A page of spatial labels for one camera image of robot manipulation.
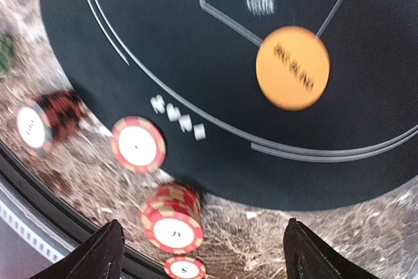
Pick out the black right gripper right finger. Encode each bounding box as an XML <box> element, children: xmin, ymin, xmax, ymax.
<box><xmin>283</xmin><ymin>218</ymin><xmax>375</xmax><ymax>279</ymax></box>

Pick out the white cable duct strip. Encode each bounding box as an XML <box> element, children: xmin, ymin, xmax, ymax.
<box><xmin>1</xmin><ymin>201</ymin><xmax>65</xmax><ymax>263</ymax></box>

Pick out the orange big blind button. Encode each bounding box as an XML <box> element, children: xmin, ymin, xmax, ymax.
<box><xmin>255</xmin><ymin>26</ymin><xmax>330</xmax><ymax>111</ymax></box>

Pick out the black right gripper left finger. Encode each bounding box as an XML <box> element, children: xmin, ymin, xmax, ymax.
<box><xmin>32</xmin><ymin>220</ymin><xmax>124</xmax><ymax>279</ymax></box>

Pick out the black red poker chip stack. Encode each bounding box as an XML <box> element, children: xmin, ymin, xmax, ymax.
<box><xmin>16</xmin><ymin>90</ymin><xmax>83</xmax><ymax>157</ymax></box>

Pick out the round black poker mat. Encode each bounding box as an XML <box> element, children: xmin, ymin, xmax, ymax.
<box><xmin>40</xmin><ymin>0</ymin><xmax>417</xmax><ymax>210</ymax></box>

